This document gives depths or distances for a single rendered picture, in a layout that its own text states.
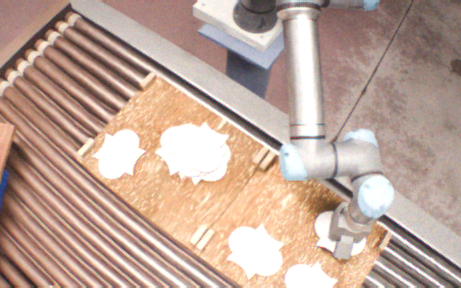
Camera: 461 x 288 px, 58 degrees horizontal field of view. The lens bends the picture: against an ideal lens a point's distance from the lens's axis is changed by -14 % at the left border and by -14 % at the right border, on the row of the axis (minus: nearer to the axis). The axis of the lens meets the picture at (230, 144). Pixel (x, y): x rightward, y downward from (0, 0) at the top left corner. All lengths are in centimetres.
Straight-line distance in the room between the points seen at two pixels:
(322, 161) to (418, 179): 158
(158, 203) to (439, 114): 192
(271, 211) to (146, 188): 33
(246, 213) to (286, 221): 10
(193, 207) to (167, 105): 31
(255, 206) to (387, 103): 155
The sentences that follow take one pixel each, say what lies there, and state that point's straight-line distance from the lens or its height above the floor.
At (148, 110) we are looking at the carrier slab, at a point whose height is 94.
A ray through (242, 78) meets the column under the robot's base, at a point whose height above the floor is 65.
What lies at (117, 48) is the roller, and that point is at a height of 92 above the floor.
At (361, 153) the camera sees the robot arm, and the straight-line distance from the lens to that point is 98.
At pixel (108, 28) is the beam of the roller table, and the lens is 157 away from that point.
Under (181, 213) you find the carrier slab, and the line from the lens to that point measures 121.
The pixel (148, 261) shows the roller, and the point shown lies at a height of 92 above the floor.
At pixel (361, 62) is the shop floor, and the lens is 274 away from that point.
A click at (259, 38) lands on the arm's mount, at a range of 152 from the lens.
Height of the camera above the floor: 209
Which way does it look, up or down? 64 degrees down
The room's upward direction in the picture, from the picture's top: 6 degrees clockwise
